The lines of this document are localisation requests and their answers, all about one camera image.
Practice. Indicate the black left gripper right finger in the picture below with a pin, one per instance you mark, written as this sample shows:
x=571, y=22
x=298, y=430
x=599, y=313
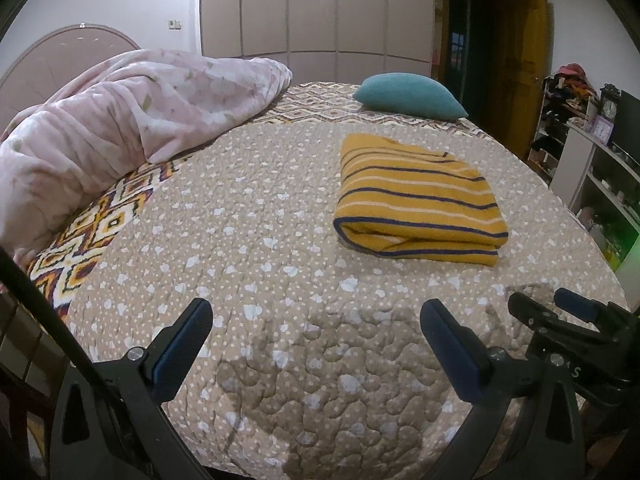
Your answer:
x=524, y=421

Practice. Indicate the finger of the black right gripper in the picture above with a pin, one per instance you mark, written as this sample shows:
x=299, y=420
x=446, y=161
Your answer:
x=535, y=316
x=580, y=304

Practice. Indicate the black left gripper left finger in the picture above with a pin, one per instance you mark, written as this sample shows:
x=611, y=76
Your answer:
x=109, y=422

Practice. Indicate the yellow striped knit sweater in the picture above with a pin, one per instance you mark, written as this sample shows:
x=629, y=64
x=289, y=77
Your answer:
x=401, y=201

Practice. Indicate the white shelf unit with clutter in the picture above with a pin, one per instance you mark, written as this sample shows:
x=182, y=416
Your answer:
x=586, y=148

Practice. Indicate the beige dotted quilt bedspread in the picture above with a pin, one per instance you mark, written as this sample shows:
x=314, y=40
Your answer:
x=316, y=367

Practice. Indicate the teal pillow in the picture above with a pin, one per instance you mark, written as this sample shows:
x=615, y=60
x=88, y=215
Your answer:
x=409, y=94

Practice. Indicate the dark wooden door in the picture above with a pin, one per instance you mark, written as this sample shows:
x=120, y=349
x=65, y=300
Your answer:
x=495, y=61

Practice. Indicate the pink floral blanket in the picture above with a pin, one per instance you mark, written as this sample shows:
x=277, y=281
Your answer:
x=140, y=106

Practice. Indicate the pink rounded headboard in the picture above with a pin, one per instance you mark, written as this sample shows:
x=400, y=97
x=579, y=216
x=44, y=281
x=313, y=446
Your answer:
x=53, y=61

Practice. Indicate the beige wardrobe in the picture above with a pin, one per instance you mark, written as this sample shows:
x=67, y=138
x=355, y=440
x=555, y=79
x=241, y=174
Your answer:
x=324, y=40

